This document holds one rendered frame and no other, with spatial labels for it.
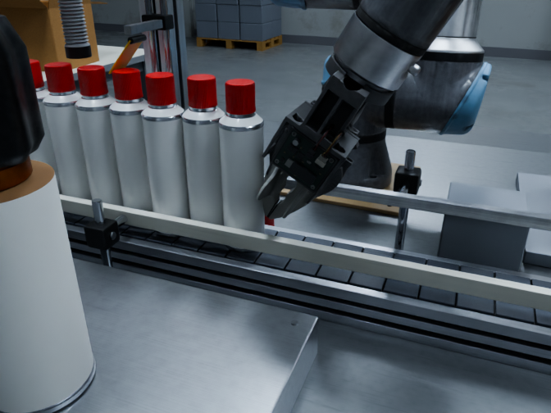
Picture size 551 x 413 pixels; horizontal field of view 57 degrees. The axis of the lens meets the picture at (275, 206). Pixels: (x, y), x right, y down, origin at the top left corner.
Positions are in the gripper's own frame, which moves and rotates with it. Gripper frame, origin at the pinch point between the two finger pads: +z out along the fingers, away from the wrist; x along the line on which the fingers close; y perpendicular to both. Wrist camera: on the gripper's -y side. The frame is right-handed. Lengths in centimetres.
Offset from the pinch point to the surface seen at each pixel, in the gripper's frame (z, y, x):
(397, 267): -5.8, 4.6, 14.7
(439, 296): -5.4, 3.6, 20.4
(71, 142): 9.3, 2.0, -26.9
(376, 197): -7.7, -2.4, 9.1
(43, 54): 79, -111, -119
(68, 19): 0.3, -8.1, -39.4
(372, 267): -4.0, 4.6, 12.8
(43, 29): 69, -111, -122
